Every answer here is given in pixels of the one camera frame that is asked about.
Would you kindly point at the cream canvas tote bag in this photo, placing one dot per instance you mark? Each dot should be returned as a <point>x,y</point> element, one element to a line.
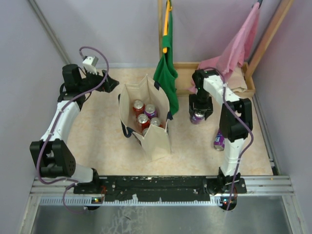
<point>156,143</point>

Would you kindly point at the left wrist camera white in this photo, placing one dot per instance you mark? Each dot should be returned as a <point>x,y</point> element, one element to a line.
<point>89,64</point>

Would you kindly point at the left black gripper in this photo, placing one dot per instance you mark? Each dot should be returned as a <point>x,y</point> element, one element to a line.
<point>109,84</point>

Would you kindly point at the red soda can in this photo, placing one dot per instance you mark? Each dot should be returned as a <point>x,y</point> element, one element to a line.
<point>143,121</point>
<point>144,132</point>
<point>138,107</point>
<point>156,122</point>

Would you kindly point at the wooden tray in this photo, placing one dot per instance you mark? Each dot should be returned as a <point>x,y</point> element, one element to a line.
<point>184,83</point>

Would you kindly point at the beige folded cloth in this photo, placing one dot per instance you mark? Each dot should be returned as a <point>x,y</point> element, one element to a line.
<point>236,82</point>

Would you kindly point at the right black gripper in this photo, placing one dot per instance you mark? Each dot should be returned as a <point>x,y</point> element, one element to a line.
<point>206,108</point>

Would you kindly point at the pink hanging cloth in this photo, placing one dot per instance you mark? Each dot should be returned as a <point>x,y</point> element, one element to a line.
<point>239,48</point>

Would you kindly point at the green hanging shirt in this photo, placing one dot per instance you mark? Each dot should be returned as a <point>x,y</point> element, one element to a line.
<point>166,73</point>

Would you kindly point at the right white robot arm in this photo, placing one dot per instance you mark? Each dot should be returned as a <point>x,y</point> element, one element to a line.
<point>236,121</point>

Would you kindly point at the purple soda can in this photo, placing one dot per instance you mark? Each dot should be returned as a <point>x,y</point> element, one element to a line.
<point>150,111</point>
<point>197,117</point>
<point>219,141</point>

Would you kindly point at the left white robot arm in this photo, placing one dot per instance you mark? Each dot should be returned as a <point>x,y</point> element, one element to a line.
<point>51,155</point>

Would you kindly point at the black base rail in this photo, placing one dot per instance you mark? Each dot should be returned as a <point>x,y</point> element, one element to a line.
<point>158,188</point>

